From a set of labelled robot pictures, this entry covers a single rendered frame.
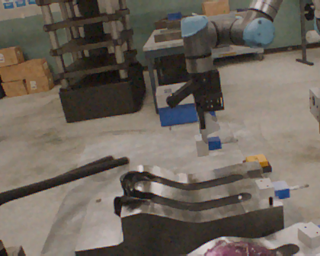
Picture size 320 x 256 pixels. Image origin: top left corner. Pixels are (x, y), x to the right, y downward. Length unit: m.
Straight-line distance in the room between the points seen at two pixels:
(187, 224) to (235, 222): 0.11
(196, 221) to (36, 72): 6.84
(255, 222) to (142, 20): 6.69
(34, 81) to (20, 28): 1.00
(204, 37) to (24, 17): 6.95
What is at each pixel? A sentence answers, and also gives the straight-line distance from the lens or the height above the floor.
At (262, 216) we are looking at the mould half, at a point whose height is 0.87.
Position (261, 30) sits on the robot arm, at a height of 1.26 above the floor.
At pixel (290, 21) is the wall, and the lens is 7.69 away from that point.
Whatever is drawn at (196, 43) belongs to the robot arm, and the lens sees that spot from 1.11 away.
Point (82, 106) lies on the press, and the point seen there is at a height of 0.19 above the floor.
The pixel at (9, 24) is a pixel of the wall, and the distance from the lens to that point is 8.07.
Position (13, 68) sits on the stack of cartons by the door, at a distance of 7.76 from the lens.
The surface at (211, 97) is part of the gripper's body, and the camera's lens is 1.15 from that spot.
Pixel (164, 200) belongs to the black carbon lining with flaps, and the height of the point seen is 0.91.
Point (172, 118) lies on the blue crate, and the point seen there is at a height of 0.08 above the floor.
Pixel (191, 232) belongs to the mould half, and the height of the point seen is 0.86.
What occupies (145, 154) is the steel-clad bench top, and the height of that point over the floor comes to 0.80.
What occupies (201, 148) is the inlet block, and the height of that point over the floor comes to 0.92.
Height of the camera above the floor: 1.39
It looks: 25 degrees down
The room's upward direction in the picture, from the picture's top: 8 degrees counter-clockwise
